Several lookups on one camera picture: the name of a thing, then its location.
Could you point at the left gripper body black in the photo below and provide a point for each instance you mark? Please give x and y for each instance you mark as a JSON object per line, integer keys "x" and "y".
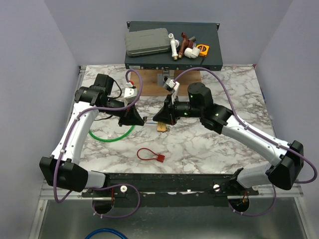
{"x": 122, "y": 114}

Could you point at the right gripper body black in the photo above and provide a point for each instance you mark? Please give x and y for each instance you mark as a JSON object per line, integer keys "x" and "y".
{"x": 178, "y": 109}

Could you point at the brass padlock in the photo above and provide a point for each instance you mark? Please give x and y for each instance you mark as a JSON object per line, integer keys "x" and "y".
{"x": 161, "y": 127}

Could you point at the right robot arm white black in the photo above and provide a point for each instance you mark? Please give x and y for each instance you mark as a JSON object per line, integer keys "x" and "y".
{"x": 284, "y": 161}

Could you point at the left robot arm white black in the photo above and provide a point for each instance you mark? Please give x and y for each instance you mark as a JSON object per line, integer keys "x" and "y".
{"x": 61, "y": 169}

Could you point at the white pvc elbow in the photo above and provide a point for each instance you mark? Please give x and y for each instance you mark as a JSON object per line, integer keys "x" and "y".
{"x": 192, "y": 53}

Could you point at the wooden board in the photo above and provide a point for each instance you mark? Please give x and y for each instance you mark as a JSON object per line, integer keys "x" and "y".
{"x": 151, "y": 88}

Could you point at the grey metal stand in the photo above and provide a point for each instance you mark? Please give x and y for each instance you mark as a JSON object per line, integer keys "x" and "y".
{"x": 163, "y": 76}

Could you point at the white pvc pipe fitting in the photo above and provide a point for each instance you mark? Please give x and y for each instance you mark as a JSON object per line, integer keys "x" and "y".
{"x": 174, "y": 45}

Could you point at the brown pipe valve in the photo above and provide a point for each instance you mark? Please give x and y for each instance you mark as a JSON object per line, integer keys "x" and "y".
{"x": 186, "y": 43}

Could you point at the yellow tape measure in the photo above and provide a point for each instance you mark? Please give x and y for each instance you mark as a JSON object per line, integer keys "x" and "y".
{"x": 203, "y": 49}

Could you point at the grey plastic case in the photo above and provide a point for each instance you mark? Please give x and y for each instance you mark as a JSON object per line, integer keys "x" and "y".
{"x": 146, "y": 42}

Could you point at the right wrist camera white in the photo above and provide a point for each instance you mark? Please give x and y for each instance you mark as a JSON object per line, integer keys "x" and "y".
{"x": 172, "y": 86}

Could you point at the red cable seal lock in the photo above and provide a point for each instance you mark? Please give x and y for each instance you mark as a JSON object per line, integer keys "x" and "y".
{"x": 147, "y": 154}

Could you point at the black mounting rail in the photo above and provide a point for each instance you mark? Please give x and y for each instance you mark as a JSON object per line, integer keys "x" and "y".
{"x": 169, "y": 190}

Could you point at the dark network switch box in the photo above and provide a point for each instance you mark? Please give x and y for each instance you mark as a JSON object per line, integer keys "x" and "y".
{"x": 202, "y": 33}

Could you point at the aluminium extrusion rail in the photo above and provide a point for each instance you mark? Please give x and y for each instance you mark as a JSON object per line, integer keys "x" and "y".
{"x": 264, "y": 191}

